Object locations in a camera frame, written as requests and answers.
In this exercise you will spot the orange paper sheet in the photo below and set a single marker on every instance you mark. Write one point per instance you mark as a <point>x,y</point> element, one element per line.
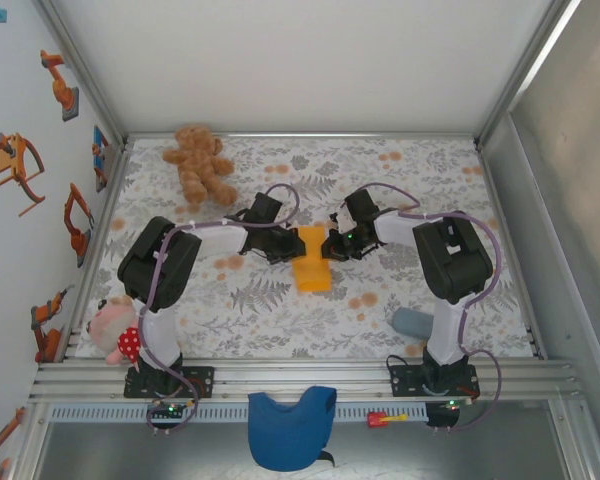
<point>312,270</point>

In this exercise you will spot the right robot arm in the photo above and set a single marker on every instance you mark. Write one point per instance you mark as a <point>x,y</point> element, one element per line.
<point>455,260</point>

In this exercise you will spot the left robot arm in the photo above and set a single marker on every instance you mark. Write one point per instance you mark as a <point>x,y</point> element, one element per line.
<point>160,260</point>

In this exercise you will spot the floral tablecloth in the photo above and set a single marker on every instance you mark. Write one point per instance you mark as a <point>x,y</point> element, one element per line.
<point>290,330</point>

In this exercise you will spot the grey blue pouch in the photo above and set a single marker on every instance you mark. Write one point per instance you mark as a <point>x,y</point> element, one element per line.
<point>410,322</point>

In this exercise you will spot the brown teddy bear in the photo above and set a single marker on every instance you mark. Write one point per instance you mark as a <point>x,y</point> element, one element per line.
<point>200,160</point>

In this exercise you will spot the red yellow tool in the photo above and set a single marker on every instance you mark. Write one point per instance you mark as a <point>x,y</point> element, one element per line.
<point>377,419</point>

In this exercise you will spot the blue cloth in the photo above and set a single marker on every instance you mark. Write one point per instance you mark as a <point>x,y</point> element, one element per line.
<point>285,430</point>

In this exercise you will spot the pink plush toy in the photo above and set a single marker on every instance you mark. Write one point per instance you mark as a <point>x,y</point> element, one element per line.
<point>107,325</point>

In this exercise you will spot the blue orange machine sticker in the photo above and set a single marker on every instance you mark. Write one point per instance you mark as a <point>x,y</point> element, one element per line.
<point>100,150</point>

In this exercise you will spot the grey metal side panel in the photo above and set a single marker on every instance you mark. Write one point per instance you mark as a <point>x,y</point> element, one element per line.
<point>570,225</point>

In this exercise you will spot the grey metal shelf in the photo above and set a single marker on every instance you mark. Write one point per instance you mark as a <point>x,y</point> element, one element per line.
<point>130,450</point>

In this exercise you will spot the orange grey gripper sticker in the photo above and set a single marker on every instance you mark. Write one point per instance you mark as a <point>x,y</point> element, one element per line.
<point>10,160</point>

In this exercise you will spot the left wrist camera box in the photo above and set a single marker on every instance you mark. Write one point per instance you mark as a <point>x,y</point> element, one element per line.
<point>267,207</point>

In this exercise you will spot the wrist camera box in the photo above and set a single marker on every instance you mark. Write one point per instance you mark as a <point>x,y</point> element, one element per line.
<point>362,205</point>
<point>267,207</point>

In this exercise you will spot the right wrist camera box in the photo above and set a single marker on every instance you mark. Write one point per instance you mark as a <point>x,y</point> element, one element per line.
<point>362,205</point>

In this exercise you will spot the thin aluminium frame rail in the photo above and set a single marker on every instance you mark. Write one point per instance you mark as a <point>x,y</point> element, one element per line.
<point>300,135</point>

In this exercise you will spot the wide aluminium frame rail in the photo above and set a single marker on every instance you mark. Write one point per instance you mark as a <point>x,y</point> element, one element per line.
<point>300,377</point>

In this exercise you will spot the aluminium side rail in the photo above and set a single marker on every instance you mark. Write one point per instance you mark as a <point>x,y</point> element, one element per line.
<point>115,180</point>
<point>496,200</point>

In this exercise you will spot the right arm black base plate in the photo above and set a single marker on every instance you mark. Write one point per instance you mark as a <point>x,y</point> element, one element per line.
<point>402,382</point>

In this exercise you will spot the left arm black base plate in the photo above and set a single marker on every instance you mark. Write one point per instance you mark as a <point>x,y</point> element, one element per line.
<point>204,382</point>

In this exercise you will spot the aluminium frame post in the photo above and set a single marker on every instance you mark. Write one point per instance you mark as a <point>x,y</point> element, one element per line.
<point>80,75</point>
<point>525,65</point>

